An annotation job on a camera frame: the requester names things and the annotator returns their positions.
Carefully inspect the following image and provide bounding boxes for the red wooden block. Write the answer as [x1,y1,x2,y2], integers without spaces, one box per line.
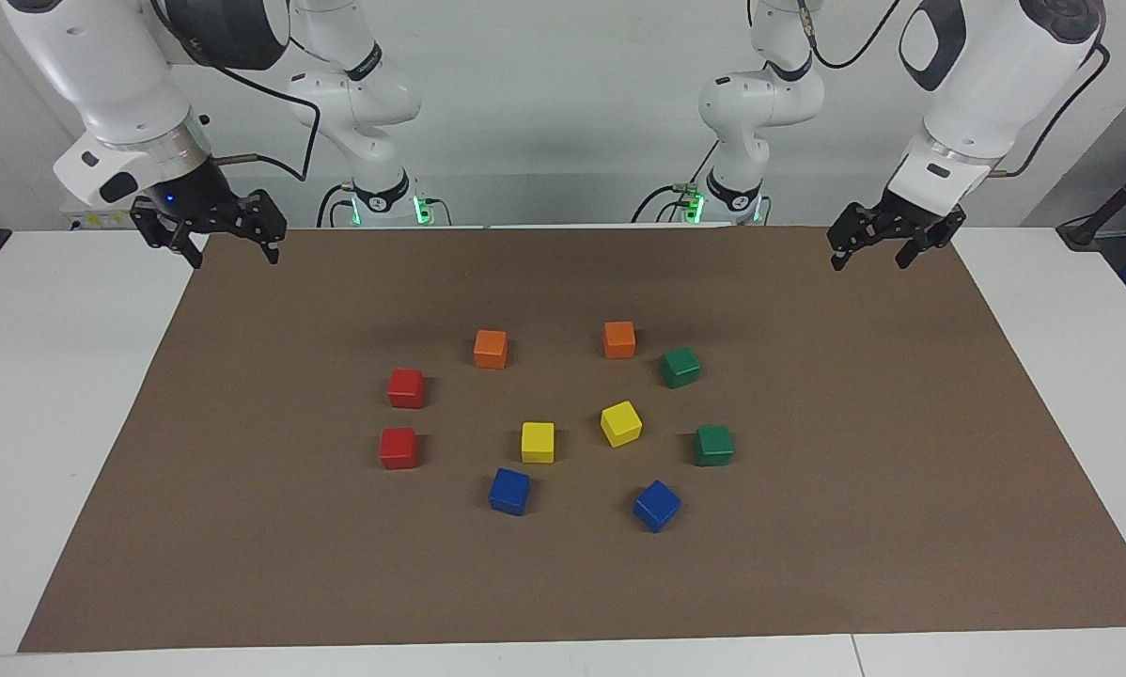
[379,427,420,471]
[386,368,429,410]

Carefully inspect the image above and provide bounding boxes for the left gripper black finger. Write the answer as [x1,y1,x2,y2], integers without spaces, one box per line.
[895,225,950,271]
[827,200,880,273]

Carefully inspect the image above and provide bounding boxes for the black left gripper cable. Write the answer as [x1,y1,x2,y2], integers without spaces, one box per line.
[793,0,1111,180]

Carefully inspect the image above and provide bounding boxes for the black arm base cable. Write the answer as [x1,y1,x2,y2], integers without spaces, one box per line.
[316,183,352,228]
[631,139,722,224]

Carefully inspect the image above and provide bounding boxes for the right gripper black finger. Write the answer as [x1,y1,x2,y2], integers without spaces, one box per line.
[154,221,205,271]
[239,190,288,265]

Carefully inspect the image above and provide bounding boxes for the black right arm base cable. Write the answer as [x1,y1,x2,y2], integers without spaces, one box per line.
[316,183,352,228]

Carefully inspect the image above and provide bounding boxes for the green wooden block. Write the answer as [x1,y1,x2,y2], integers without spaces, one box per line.
[660,346,702,390]
[694,424,735,467]

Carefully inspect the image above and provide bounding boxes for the blue wooden block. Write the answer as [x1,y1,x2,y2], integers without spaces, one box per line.
[633,480,682,534]
[488,467,532,517]

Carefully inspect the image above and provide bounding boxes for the brown table mat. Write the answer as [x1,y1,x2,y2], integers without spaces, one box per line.
[18,226,1126,653]

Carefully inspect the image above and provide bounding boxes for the black stand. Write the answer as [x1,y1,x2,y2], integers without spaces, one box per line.
[1056,150,1126,250]

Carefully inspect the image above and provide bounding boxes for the black left arm base cable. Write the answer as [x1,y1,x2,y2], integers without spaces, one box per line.
[631,139,722,224]

